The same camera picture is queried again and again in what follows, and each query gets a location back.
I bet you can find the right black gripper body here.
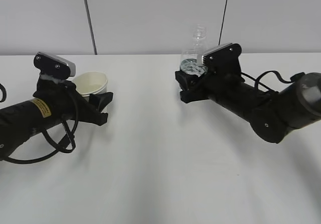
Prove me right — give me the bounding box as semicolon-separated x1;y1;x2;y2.
180;59;242;103

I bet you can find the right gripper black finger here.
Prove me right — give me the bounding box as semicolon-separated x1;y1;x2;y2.
175;70;204;91

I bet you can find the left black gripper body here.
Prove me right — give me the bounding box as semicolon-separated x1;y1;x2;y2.
33;79;108;126

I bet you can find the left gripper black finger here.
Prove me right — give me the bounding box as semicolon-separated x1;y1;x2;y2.
89;92;113;113

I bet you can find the white paper cup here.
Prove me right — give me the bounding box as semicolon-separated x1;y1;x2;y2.
72;71;108;111

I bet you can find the clear water bottle green label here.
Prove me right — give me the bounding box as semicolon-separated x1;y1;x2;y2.
180;25;207;77

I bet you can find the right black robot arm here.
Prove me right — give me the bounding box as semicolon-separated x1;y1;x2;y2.
175;59;320;144

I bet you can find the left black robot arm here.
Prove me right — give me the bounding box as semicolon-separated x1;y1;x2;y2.
1;80;113;164

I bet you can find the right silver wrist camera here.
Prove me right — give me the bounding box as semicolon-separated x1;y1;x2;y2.
197;43;242;68

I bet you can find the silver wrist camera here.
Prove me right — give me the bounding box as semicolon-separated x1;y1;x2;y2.
34;52;76;80
197;43;242;68

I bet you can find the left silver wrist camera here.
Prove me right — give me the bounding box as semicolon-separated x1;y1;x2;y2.
34;52;76;80

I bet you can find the left black camera cable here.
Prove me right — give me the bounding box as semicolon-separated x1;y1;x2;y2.
0;83;80;165

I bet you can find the black camera cable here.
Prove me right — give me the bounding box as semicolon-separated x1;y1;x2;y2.
239;70;305;93
0;83;80;165

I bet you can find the right black camera cable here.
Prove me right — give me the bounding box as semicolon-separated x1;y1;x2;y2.
239;70;305;93

